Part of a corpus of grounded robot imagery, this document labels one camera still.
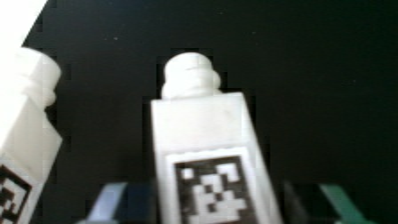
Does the white table leg with tag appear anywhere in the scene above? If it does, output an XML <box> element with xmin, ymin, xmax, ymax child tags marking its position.
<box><xmin>151</xmin><ymin>52</ymin><xmax>283</xmax><ymax>224</ymax></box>

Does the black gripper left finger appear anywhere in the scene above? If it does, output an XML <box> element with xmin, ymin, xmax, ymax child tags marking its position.
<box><xmin>77</xmin><ymin>182</ymin><xmax>157</xmax><ymax>224</ymax></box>

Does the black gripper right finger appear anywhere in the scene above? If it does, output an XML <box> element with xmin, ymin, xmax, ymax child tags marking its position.
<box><xmin>283</xmin><ymin>182</ymin><xmax>379</xmax><ymax>224</ymax></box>

